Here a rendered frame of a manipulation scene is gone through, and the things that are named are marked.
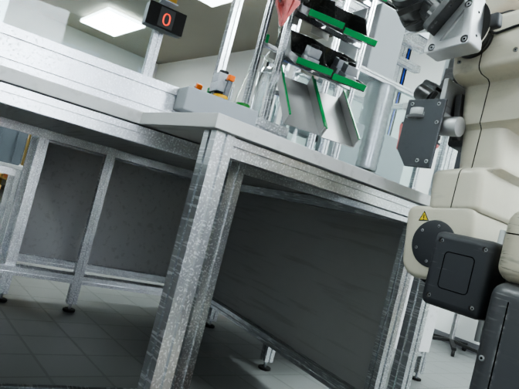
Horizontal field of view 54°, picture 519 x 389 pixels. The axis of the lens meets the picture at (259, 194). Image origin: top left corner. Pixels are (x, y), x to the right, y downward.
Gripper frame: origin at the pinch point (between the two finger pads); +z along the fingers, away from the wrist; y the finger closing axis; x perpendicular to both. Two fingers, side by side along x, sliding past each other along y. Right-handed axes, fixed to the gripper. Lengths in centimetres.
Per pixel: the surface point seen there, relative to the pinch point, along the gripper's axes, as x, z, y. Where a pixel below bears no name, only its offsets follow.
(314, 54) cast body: -11.7, -0.5, -20.6
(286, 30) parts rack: -23.0, -8.0, -14.5
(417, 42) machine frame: -124, -82, -165
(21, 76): 7, 39, 59
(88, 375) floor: -50, 124, 10
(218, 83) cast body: -16.3, 19.1, 6.8
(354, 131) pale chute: -10.5, 18.1, -43.3
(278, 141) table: 37, 38, 12
